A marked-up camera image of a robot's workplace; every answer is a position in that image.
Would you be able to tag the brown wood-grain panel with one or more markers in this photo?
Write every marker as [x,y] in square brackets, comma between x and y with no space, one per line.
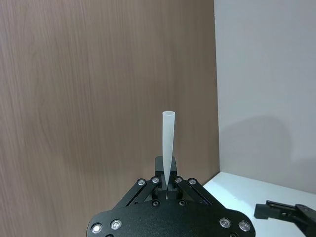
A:
[74,98]

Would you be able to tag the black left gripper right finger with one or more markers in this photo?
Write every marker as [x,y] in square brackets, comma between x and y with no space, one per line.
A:
[174,168]

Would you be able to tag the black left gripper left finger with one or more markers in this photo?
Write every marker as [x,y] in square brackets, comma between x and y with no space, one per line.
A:
[159,170]

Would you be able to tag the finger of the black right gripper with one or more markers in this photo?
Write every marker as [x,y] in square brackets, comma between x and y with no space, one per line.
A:
[279,211]

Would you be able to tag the translucent white plastic tube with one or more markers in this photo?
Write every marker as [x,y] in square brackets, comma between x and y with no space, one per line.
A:
[168,138]

